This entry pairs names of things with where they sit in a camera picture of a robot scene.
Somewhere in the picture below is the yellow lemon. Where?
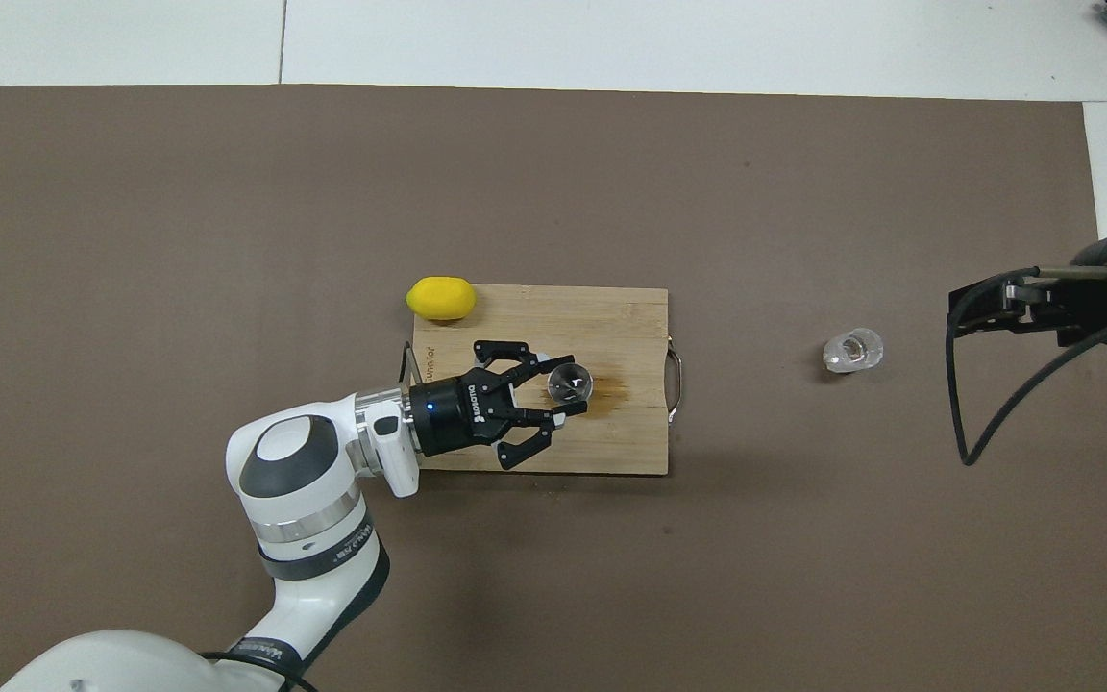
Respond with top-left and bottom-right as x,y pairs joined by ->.
406,276 -> 478,322

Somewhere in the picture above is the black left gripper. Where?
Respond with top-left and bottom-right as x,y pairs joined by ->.
406,337 -> 589,472

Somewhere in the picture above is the metal double jigger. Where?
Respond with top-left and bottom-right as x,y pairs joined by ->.
547,363 -> 595,405

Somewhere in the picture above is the wooden cutting board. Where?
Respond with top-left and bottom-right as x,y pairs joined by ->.
406,284 -> 684,476

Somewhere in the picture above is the clear glass cup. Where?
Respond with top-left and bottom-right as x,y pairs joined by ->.
822,327 -> 885,375

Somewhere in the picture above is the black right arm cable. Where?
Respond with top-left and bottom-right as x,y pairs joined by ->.
945,265 -> 1107,467

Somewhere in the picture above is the brown table mat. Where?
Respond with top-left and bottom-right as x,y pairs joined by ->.
0,85 -> 1107,692

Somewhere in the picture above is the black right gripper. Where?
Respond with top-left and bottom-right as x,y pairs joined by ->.
947,235 -> 1107,349

